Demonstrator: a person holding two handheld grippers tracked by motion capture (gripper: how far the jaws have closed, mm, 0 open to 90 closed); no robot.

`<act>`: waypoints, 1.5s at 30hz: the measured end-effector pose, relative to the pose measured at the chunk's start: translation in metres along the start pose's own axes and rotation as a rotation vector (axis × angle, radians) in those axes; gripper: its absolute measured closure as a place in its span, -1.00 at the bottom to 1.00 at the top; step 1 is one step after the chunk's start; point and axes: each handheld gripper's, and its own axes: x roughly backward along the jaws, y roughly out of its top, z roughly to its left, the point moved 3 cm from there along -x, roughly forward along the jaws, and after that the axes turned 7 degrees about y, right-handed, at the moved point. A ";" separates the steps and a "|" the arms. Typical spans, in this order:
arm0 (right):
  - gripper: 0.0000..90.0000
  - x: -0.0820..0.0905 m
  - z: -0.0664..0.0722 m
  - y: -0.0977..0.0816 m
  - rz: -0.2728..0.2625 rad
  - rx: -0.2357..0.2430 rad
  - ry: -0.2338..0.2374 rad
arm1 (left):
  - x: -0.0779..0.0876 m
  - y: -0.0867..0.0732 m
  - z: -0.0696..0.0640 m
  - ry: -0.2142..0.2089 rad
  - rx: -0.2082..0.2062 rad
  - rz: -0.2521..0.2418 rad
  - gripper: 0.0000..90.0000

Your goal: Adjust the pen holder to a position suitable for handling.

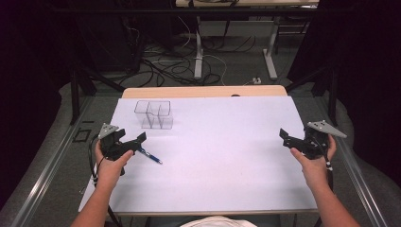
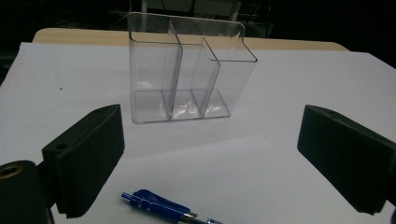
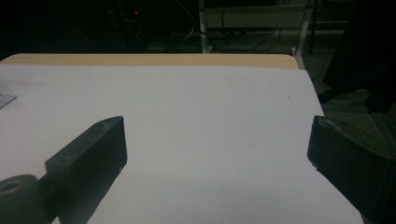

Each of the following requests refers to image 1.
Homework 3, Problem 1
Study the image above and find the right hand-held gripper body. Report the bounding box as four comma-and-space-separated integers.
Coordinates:
288, 119, 348, 161

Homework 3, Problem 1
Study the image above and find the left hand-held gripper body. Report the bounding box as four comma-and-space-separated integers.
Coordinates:
96, 123, 140, 162

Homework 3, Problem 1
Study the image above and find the blue ballpoint pen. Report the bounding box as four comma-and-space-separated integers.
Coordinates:
137, 147, 164, 166

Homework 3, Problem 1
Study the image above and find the clear plastic desk organizer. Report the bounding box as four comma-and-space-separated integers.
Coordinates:
133, 99, 175, 131

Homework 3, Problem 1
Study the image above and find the person's left hand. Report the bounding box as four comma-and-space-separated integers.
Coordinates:
94, 139, 135, 191

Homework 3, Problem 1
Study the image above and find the person's right hand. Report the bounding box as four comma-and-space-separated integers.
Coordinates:
289, 133, 338, 191

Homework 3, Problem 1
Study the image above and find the black metal stand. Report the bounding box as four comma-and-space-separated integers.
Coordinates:
285, 64, 340, 128
68, 62, 127, 126

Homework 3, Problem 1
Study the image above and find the white paper table cover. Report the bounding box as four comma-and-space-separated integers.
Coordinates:
78, 96, 318, 213

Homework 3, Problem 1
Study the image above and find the person's white shirt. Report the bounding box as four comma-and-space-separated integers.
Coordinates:
179, 215, 258, 227

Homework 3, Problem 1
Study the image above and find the desk with white legs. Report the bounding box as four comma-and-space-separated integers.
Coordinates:
175, 0, 320, 81

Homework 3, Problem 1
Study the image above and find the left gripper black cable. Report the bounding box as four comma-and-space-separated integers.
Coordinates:
87, 134, 125, 227

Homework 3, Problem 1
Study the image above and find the aluminium floor rail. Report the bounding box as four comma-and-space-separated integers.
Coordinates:
315, 94, 389, 227
9, 94, 96, 227

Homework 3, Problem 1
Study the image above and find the tangle of floor cables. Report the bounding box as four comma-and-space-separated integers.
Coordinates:
116, 18, 257, 88

